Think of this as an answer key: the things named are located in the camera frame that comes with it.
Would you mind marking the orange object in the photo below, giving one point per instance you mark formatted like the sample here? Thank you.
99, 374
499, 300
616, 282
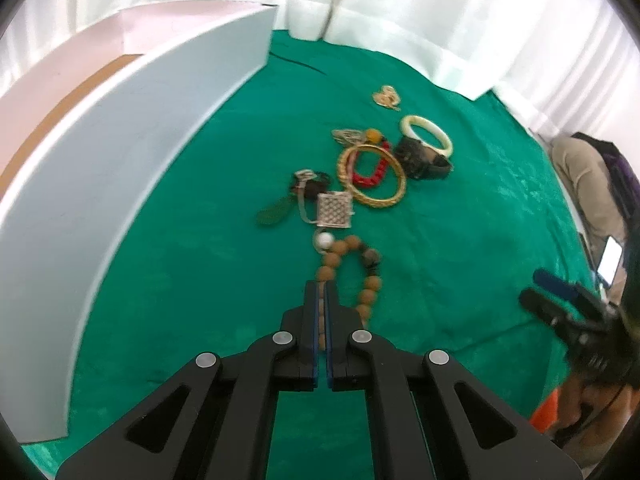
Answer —
545, 412

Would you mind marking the green velvet cloth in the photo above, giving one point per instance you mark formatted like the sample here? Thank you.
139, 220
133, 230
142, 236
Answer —
450, 260

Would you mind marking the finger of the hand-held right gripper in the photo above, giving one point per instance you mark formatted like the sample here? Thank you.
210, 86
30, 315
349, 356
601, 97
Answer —
552, 282
540, 305

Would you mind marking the white box with cardboard bottom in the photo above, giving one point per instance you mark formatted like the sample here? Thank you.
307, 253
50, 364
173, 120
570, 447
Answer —
130, 150

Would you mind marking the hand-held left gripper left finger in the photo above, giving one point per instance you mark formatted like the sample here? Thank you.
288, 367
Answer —
314, 330

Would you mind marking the purple and black bag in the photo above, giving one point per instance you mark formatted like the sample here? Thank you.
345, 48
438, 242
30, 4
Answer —
622, 175

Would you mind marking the green jade pendant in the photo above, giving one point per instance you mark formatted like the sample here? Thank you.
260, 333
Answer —
272, 213

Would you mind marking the gold bangle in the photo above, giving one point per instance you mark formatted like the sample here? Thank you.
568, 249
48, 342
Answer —
350, 187

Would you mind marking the silver square pendant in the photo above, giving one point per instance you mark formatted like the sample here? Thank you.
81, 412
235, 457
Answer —
334, 210

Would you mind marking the white curtain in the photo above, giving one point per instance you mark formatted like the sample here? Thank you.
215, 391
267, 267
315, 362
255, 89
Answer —
440, 15

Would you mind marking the white jade bangle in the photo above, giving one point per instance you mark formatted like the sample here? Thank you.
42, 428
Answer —
440, 136

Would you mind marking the person's right hand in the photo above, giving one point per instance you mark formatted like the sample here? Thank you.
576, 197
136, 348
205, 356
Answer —
595, 405

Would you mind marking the person in beige trousers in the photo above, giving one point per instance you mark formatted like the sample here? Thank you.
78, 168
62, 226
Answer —
585, 185

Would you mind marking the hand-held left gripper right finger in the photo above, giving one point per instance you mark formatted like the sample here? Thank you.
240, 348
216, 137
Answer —
331, 340

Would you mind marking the smartphone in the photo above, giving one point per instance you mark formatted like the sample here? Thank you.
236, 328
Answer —
611, 260

